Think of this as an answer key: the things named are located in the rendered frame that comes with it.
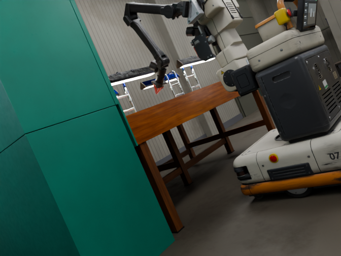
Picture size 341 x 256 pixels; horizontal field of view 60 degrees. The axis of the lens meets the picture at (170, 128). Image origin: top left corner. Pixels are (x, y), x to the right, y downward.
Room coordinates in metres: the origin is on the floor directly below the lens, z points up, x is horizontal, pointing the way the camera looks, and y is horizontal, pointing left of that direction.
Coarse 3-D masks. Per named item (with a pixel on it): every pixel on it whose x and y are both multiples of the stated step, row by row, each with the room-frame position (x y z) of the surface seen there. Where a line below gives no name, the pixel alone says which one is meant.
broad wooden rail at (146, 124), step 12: (216, 84) 2.49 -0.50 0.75; (180, 96) 2.13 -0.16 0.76; (192, 96) 2.22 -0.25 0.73; (204, 96) 2.33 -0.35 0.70; (216, 96) 2.44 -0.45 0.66; (228, 96) 2.56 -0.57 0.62; (156, 108) 1.93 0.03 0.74; (168, 108) 2.01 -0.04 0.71; (180, 108) 2.09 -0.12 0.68; (192, 108) 2.18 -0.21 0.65; (204, 108) 2.28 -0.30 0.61; (132, 120) 1.77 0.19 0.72; (144, 120) 1.83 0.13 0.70; (156, 120) 1.90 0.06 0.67; (168, 120) 1.97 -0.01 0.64; (180, 120) 2.05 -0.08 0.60; (132, 132) 1.74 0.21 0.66; (144, 132) 1.80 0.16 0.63; (156, 132) 1.87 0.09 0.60
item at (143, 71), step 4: (140, 68) 2.40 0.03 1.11; (144, 68) 2.42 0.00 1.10; (148, 68) 2.45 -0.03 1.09; (124, 72) 2.27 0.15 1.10; (128, 72) 2.29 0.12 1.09; (132, 72) 2.31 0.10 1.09; (136, 72) 2.33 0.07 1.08; (140, 72) 2.35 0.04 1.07; (144, 72) 2.37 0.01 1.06; (148, 72) 2.40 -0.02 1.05; (152, 72) 2.43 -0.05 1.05; (108, 76) 2.15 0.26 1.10; (112, 76) 2.17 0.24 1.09; (116, 76) 2.19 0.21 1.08; (120, 76) 2.21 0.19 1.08; (124, 76) 2.22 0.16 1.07; (128, 76) 2.24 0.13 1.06; (132, 76) 2.27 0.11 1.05; (136, 76) 2.30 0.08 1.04; (112, 80) 2.13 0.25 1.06; (116, 80) 2.15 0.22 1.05; (120, 80) 2.18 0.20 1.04
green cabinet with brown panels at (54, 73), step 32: (0, 0) 1.40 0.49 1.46; (32, 0) 1.51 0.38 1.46; (64, 0) 1.65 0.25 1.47; (0, 32) 1.35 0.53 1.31; (32, 32) 1.46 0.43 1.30; (64, 32) 1.58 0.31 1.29; (0, 64) 1.31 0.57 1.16; (32, 64) 1.41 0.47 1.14; (64, 64) 1.53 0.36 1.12; (96, 64) 1.66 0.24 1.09; (0, 96) 1.34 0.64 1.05; (32, 96) 1.37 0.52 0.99; (64, 96) 1.47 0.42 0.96; (96, 96) 1.60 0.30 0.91; (0, 128) 1.46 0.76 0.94; (32, 128) 1.32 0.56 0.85
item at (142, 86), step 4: (168, 76) 3.46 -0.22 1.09; (172, 76) 3.49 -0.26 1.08; (180, 76) 3.57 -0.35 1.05; (148, 80) 3.23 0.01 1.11; (152, 80) 3.26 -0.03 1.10; (164, 80) 3.36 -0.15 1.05; (140, 84) 3.16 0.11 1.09; (144, 84) 3.14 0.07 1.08; (148, 84) 3.17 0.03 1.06; (152, 84) 3.20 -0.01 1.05; (144, 88) 3.17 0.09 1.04
